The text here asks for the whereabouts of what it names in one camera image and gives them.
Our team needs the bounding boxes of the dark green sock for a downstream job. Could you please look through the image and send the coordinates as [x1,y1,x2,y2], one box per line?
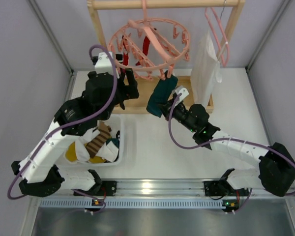
[146,75,178,118]

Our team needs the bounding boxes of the pink round clip hanger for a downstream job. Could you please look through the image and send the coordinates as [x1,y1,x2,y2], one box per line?
[108,0,190,81]

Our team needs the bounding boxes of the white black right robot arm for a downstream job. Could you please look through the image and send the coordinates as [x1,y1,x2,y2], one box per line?
[159,98,295,197]

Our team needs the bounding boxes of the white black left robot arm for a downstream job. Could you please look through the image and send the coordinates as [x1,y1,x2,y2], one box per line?
[11,68,139,197]

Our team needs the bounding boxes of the pink clothes hanger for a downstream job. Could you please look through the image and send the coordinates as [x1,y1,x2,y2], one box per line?
[204,6,230,67]

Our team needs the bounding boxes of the wooden clothes rack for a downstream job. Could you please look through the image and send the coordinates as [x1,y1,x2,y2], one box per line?
[87,0,245,114]

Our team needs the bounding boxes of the white plastic basket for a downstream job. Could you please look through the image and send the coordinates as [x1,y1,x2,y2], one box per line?
[56,115,124,167]

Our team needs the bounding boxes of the red sock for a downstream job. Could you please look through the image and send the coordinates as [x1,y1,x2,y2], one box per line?
[142,36,150,56]
[121,36,129,66]

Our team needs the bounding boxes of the green sock in basket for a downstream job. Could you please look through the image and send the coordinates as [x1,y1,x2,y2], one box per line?
[106,138,119,148]

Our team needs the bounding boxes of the white hanging cloth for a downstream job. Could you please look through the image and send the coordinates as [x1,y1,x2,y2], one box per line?
[190,32,222,107]

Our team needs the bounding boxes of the brown striped sock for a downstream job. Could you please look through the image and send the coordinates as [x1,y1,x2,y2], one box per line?
[86,121,112,159]

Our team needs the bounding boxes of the white folded sock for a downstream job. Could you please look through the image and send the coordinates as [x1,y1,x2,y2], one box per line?
[75,131,119,162]

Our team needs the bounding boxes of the yellow sock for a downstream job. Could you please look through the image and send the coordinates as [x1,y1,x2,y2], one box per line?
[64,142,106,164]

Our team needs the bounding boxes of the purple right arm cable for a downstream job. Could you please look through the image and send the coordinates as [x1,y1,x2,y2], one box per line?
[168,93,295,212]

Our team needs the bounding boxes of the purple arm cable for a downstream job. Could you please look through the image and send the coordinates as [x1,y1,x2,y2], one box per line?
[7,44,118,214]
[168,93,295,212]

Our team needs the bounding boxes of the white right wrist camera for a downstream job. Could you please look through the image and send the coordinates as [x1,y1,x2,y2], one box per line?
[172,86,189,101]

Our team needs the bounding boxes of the aluminium rail base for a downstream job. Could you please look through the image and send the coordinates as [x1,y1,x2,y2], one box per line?
[28,179,295,216]

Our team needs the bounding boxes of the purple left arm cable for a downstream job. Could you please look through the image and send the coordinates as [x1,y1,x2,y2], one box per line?
[7,44,118,214]

